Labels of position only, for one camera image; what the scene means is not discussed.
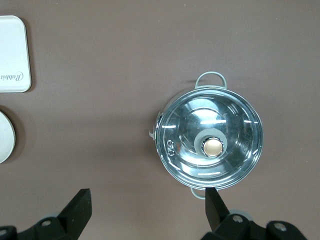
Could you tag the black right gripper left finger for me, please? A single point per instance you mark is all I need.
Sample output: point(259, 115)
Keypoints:
point(75, 212)

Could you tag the cream round plate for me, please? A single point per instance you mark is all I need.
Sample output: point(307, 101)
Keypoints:
point(6, 137)

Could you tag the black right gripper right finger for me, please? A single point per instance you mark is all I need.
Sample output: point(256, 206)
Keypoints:
point(216, 212)

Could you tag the glass pot lid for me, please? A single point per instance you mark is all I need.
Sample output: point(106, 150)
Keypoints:
point(225, 112)

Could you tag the cream rabbit print tray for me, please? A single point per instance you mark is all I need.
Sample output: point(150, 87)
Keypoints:
point(12, 50)

